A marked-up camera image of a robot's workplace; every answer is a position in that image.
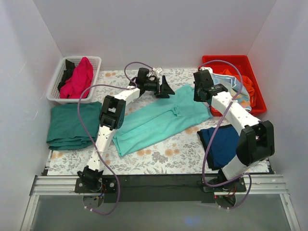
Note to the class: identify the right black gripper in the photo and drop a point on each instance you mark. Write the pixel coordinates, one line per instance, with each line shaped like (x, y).
(197, 94)

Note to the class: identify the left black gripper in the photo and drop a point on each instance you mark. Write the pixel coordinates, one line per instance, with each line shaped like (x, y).
(159, 86)

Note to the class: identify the turquoise t shirt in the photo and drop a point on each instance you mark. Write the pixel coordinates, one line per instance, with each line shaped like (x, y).
(160, 120)

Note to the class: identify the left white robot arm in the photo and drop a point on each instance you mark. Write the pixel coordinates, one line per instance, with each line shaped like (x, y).
(111, 118)

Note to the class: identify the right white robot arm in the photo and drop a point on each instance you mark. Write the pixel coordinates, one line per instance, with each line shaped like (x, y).
(256, 137)

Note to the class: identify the patterned light blue shirt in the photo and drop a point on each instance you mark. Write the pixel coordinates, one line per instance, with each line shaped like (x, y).
(232, 84)

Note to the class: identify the orange shirt in bin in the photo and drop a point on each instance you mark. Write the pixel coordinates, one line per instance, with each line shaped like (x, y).
(248, 84)

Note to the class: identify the folded navy blue shirt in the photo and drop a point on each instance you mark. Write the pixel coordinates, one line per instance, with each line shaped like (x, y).
(223, 147)

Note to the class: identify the floral table mat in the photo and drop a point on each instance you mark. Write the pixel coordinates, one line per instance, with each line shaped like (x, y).
(181, 153)

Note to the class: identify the magenta shirt in basket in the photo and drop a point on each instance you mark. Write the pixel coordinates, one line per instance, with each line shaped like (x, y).
(79, 81)

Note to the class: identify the black garment in basket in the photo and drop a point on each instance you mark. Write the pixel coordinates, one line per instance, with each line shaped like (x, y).
(67, 73)

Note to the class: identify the folded dark green shirt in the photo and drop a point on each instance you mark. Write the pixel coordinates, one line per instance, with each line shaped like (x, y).
(73, 127)

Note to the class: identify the white plastic basket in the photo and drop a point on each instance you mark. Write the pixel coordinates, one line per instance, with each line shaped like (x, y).
(53, 93)

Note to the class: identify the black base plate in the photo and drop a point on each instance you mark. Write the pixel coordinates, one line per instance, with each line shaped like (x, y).
(172, 188)

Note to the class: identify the aluminium mounting rail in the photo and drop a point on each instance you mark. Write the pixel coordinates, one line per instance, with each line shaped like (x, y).
(65, 185)

